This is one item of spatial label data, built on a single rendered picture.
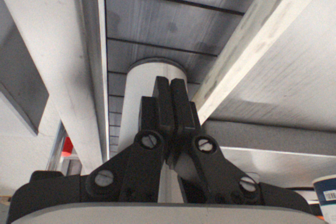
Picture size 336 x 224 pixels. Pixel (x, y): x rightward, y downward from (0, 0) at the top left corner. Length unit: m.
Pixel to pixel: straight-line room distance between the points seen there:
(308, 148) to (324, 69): 0.20
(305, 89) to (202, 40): 0.22
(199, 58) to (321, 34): 0.14
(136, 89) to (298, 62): 0.20
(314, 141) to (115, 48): 0.41
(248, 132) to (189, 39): 0.28
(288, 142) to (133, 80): 0.35
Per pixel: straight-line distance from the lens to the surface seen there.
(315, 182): 0.72
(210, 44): 0.16
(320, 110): 0.42
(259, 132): 0.42
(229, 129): 0.39
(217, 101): 0.16
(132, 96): 0.15
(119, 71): 0.19
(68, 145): 0.50
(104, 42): 0.17
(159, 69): 0.16
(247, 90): 0.32
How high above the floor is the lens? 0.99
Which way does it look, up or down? 31 degrees down
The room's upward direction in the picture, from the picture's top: 180 degrees counter-clockwise
